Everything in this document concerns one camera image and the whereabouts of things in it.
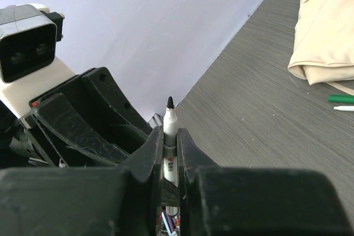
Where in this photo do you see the white marker lime end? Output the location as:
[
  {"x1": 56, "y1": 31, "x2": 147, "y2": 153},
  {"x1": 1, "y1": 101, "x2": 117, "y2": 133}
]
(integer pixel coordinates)
[{"x1": 333, "y1": 106, "x2": 354, "y2": 112}]

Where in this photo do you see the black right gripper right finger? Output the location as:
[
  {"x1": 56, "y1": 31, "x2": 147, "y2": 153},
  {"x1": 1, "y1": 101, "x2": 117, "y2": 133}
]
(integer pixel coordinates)
[{"x1": 177, "y1": 128, "x2": 353, "y2": 235}]

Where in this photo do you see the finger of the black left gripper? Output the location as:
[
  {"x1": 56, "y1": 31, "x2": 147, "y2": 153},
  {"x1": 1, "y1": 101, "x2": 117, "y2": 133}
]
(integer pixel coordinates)
[
  {"x1": 31, "y1": 93, "x2": 128, "y2": 166},
  {"x1": 81, "y1": 67, "x2": 152, "y2": 153}
]

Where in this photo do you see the white marker black end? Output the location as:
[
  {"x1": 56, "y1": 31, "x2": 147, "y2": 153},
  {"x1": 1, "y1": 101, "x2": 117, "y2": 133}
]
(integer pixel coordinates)
[{"x1": 163, "y1": 96, "x2": 178, "y2": 187}]

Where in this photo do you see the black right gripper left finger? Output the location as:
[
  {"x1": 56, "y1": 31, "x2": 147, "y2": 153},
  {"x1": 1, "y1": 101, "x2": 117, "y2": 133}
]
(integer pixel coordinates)
[{"x1": 1, "y1": 127, "x2": 163, "y2": 235}]

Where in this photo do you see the dark green pen cap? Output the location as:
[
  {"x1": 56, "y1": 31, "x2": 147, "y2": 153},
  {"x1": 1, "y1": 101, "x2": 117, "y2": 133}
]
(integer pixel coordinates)
[{"x1": 327, "y1": 95, "x2": 354, "y2": 104}]

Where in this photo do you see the beige cloth bag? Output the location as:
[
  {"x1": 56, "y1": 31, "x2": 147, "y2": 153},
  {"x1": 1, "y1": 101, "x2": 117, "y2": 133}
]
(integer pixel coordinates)
[{"x1": 288, "y1": 0, "x2": 353, "y2": 95}]

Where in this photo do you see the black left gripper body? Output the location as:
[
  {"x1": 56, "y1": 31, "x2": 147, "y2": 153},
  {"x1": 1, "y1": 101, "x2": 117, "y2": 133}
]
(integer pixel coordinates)
[{"x1": 8, "y1": 74, "x2": 91, "y2": 167}]

